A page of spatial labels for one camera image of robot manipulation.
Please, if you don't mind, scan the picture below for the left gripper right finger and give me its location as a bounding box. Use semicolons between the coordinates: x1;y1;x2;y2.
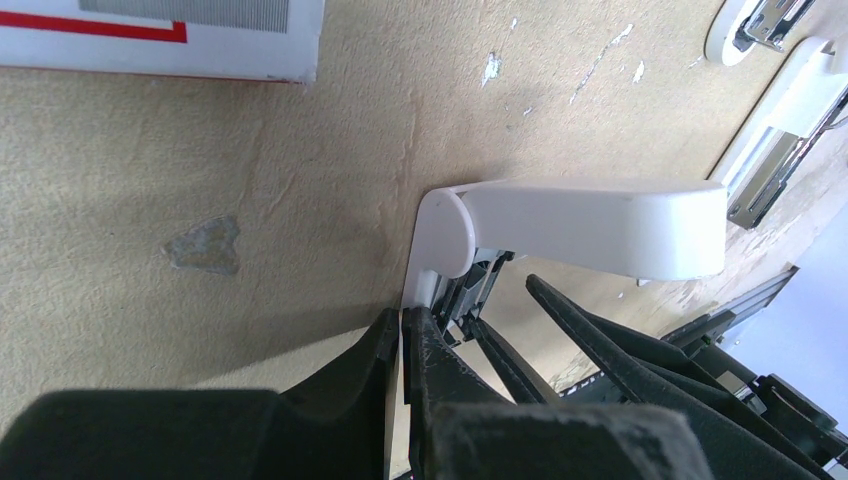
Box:
402;307;713;479

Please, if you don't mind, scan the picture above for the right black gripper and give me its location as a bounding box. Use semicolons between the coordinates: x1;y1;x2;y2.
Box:
526;275;847;479

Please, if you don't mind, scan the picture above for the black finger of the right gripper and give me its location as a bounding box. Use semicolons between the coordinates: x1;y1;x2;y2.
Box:
470;319;560;404

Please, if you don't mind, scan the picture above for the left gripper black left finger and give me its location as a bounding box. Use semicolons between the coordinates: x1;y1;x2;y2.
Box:
1;309;399;479

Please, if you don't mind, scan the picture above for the red staple box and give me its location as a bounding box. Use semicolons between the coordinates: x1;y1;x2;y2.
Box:
1;0;325;84

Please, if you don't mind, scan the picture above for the pink and white stapler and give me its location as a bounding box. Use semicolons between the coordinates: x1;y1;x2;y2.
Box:
704;0;815;66

